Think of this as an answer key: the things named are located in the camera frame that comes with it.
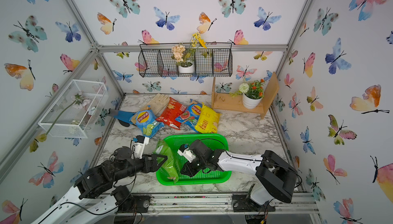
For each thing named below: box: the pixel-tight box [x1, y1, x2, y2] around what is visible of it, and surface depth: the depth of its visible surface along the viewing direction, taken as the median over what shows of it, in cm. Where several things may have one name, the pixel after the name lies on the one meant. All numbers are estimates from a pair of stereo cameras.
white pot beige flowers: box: [171, 45, 194, 74], surface depth 89 cm
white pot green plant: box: [238, 78, 266, 110], surface depth 96 cm
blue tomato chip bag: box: [175, 98, 203, 133], surface depth 100 cm
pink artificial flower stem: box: [45, 92, 92, 136], surface depth 75 cm
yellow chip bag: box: [194, 102, 223, 134], surface depth 97 cm
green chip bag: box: [153, 139, 179, 184], surface depth 73 cm
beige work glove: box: [139, 93, 170, 117], surface depth 117 cm
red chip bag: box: [155, 96, 188, 130], surface depth 101 cm
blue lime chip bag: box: [128, 105, 165, 139], surface depth 98 cm
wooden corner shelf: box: [211, 71, 280, 120], surface depth 106 cm
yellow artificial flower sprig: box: [190, 31, 207, 49], surface depth 84 cm
